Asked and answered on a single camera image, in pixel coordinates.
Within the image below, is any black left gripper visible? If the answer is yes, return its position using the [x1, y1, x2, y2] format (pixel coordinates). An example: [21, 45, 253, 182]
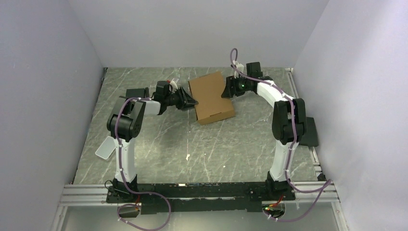
[166, 87, 199, 111]

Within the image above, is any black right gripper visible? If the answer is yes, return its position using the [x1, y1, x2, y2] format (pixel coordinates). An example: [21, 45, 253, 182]
[220, 75, 250, 99]

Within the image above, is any brown cardboard box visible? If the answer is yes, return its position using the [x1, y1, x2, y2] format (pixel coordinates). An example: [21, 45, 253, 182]
[189, 71, 236, 125]

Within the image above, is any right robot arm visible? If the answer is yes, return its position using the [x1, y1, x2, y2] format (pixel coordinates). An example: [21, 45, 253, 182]
[221, 60, 307, 200]

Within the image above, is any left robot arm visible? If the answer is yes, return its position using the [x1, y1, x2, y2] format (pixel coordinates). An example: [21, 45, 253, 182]
[106, 80, 198, 202]

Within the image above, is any flat black box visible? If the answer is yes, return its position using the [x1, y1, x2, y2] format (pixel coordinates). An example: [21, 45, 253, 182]
[125, 88, 150, 98]

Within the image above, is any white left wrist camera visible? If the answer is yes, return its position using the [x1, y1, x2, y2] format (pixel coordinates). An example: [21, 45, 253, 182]
[167, 78, 179, 93]

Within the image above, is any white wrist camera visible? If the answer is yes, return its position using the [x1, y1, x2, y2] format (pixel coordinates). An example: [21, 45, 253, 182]
[231, 60, 244, 78]
[167, 78, 179, 93]

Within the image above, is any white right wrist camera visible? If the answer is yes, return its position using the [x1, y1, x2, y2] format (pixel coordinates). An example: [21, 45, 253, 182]
[231, 60, 244, 78]

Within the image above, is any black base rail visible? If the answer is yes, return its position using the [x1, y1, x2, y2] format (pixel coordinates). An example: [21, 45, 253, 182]
[106, 180, 295, 215]

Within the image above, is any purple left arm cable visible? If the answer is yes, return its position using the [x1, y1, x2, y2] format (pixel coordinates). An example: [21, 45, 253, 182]
[114, 97, 173, 231]

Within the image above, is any aluminium frame rail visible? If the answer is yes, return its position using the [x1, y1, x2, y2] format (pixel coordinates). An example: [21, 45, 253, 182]
[59, 184, 108, 206]

